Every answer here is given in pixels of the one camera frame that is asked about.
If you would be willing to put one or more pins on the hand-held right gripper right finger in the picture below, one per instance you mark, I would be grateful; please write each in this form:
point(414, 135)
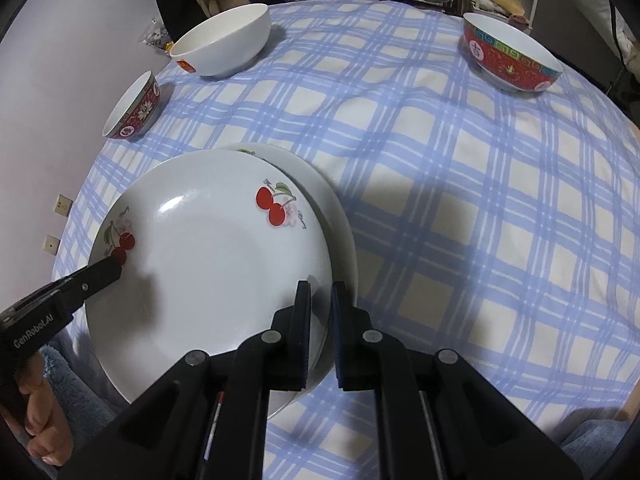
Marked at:
point(340, 350)

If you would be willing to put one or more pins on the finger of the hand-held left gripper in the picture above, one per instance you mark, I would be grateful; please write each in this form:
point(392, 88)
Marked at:
point(97, 277)

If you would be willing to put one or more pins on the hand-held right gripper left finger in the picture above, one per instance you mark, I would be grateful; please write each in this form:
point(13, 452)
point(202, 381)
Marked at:
point(302, 350)

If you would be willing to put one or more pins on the large cherry print deep plate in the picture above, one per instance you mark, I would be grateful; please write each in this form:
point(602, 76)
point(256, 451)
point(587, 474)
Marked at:
point(339, 240)

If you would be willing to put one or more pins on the small cherry print plate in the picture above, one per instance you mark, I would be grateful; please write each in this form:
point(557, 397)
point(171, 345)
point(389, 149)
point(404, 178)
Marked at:
point(210, 260)

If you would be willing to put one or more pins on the small red patterned bowl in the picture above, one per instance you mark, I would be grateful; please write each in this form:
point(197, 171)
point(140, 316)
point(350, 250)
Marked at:
point(140, 116)

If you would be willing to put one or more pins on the plain white bowl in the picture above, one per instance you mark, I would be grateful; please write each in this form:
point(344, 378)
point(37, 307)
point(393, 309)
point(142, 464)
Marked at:
point(225, 50)

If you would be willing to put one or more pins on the large red patterned bowl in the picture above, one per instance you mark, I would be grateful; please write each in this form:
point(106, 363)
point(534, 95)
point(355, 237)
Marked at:
point(500, 60)

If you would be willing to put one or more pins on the person's left hand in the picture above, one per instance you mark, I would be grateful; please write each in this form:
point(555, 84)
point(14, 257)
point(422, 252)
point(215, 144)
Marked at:
point(42, 410)

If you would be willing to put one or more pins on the person's blue fleece clothing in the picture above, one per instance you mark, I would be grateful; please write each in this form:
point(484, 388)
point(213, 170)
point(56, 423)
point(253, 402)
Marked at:
point(80, 390)

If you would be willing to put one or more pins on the blue plaid blanket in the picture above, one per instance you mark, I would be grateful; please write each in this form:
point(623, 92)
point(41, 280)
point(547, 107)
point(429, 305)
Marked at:
point(425, 185)

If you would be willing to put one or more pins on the yellow plastic packets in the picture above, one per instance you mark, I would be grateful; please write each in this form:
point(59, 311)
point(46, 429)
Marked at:
point(157, 35)

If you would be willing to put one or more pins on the white padded chair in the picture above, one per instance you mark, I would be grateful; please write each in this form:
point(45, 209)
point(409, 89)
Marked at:
point(595, 0)

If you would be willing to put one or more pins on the white wall outlet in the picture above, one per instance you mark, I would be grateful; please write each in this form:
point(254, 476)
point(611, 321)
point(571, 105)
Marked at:
point(63, 205)
point(50, 244)

